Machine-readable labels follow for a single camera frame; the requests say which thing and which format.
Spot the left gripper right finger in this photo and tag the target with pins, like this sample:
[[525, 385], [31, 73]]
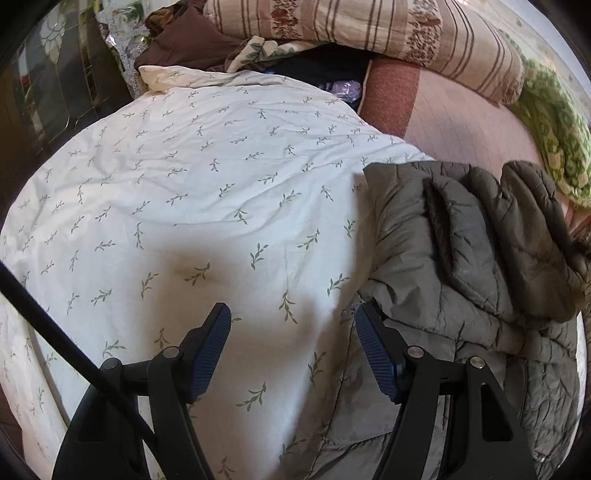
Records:
[[410, 377]]

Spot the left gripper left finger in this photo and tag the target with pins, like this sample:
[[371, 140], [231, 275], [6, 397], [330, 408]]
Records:
[[176, 377]]

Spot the grey quilted puffer jacket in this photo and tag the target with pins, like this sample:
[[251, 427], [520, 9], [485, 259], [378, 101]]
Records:
[[465, 264]]

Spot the white leaf print duvet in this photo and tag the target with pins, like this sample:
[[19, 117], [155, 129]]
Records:
[[244, 188]]

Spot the pink quilted mattress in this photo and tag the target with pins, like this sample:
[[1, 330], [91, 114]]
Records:
[[450, 122]]

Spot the green patterned blanket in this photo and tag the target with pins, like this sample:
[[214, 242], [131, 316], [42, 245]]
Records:
[[541, 101]]

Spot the dark wooden cabinet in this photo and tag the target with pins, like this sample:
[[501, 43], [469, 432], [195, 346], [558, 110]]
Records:
[[62, 78]]

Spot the striped floral pillow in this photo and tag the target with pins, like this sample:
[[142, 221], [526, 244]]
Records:
[[446, 37]]

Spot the brown cloth pile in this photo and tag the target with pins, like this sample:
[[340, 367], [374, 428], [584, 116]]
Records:
[[180, 35]]

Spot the floral plastic bag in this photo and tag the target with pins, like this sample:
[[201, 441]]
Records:
[[122, 27]]

